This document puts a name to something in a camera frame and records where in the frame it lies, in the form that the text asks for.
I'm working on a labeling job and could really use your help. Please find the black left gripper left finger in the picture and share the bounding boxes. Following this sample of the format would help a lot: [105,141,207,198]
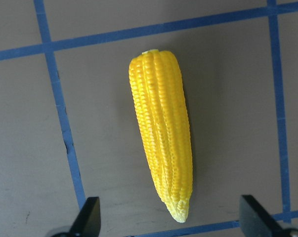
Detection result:
[48,197,100,237]

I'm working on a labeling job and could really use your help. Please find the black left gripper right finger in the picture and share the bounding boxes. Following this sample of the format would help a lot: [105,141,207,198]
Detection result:
[239,195,298,237]

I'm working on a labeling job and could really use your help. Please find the yellow corn cob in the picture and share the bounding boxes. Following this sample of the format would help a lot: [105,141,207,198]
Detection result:
[128,49,193,223]

